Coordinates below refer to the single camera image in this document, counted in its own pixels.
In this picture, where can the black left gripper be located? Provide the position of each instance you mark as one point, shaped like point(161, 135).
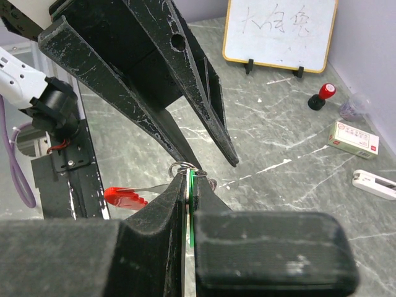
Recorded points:
point(102, 45)

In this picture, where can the red black stamp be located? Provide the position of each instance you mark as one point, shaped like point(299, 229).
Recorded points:
point(317, 101)

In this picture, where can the small whiteboard wooden frame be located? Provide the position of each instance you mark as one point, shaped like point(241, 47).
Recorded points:
point(284, 34)

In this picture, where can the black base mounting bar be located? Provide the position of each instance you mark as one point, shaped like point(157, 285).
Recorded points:
point(69, 181)

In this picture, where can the green plastic key tag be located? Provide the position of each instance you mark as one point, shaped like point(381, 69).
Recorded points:
point(191, 206)

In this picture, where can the white staples box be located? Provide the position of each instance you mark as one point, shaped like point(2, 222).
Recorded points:
point(353, 140)

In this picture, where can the clear plastic cup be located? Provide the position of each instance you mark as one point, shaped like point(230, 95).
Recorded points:
point(355, 107)

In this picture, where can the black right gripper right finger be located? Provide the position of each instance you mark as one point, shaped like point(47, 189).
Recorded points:
point(268, 253)

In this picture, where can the silver key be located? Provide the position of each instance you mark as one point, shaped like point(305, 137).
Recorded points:
point(189, 284)

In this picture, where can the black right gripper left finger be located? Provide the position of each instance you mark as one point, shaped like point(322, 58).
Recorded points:
point(142, 255)

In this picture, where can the white stapler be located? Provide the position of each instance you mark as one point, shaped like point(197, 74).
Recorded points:
point(374, 184)

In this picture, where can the metal key organizer red handle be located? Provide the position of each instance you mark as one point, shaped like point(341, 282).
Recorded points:
point(130, 198)

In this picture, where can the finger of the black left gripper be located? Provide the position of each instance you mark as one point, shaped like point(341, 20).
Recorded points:
point(194, 74)

